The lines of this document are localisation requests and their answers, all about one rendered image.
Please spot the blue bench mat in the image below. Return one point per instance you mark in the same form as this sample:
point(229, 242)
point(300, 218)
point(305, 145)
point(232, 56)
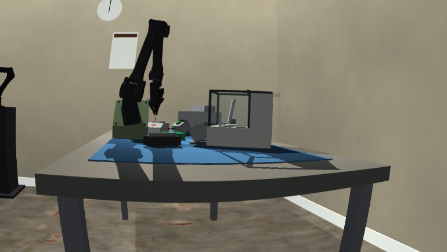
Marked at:
point(134, 151)

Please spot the green tube rack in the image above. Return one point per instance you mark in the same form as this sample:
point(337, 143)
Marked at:
point(181, 134)

